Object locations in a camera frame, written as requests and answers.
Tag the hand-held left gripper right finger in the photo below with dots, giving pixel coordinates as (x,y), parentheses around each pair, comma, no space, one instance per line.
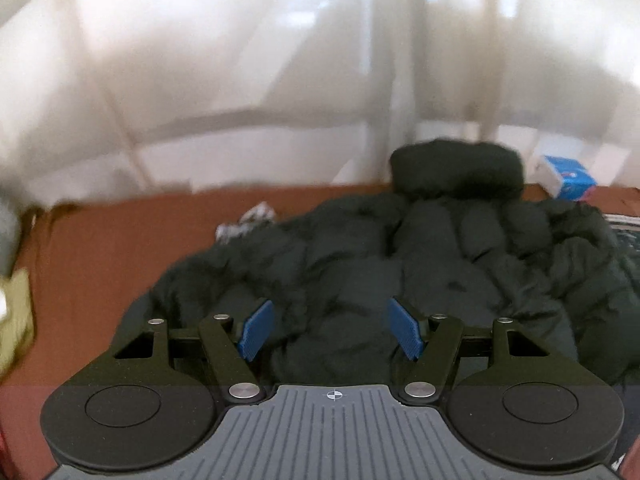
(406,329)

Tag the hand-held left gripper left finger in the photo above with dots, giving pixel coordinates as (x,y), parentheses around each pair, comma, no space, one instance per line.
(255,327)

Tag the black puffer jacket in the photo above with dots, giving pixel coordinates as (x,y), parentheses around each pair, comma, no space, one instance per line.
(450,260)

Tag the black white patterned cloth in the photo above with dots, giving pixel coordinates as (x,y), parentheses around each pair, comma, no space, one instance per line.
(247,222)

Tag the blue tissue box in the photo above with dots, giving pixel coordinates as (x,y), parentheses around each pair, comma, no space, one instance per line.
(565,175)

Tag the dark blue patterned rug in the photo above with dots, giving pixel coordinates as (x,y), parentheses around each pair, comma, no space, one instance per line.
(625,230)

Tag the olive green cloth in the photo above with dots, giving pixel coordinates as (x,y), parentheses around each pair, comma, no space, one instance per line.
(15,320)

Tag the white sheer curtain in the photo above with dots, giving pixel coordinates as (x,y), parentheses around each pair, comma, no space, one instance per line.
(250,70)

